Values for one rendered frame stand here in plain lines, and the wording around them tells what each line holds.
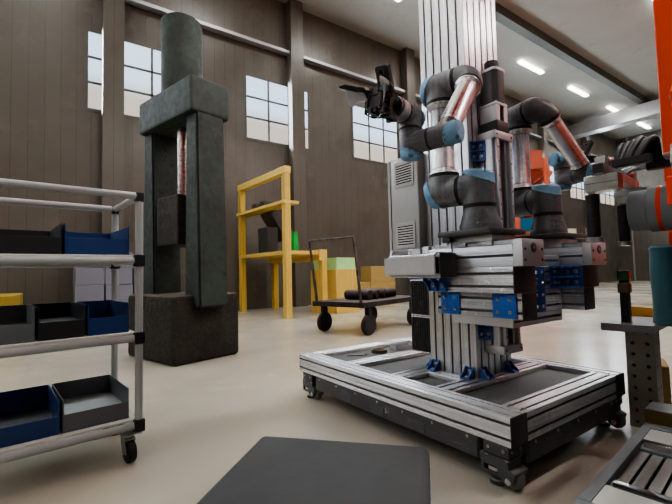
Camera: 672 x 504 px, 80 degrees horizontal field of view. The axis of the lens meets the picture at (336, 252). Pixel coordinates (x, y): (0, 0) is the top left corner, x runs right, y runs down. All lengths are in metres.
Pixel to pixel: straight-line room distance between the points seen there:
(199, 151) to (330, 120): 6.43
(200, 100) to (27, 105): 4.55
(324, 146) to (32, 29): 5.33
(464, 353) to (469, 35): 1.37
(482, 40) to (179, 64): 2.65
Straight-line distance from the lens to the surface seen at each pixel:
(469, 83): 1.62
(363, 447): 0.85
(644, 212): 1.53
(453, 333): 1.84
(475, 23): 2.12
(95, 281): 6.43
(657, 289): 1.67
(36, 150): 7.60
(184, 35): 4.11
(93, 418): 1.76
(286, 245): 6.11
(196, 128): 3.50
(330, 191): 9.12
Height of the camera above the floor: 0.68
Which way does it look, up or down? 3 degrees up
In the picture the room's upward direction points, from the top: 1 degrees counter-clockwise
